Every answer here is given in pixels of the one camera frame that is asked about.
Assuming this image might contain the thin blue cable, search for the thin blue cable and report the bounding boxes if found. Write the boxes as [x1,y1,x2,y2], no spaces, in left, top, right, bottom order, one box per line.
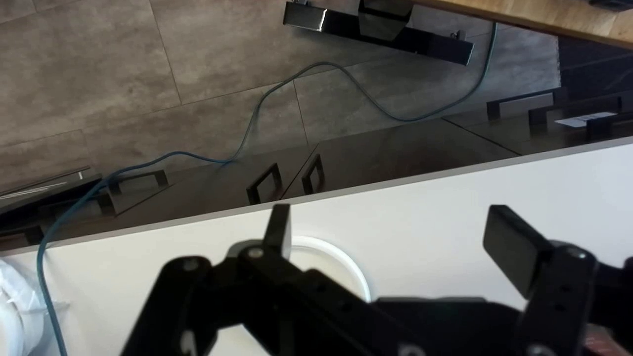
[35,23,500,356]

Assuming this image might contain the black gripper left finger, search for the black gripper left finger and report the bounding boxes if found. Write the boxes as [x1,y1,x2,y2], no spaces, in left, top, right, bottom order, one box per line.
[120,204,397,356]

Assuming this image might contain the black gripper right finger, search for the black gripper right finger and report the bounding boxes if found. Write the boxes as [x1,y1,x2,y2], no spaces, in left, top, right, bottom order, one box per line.
[482,204,633,356]

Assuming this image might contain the white round plate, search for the white round plate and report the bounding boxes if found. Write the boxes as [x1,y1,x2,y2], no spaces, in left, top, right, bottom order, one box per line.
[225,236,371,305]

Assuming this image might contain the light wooden table top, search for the light wooden table top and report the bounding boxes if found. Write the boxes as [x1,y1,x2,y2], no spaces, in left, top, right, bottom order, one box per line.
[421,0,633,50]

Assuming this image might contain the black metal table frame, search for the black metal table frame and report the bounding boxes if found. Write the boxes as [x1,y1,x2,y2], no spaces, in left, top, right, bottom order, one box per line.
[282,0,474,68]

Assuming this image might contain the plastic-wrapped white bowls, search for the plastic-wrapped white bowls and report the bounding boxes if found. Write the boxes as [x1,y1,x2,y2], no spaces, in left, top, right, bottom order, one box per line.
[0,258,51,356]

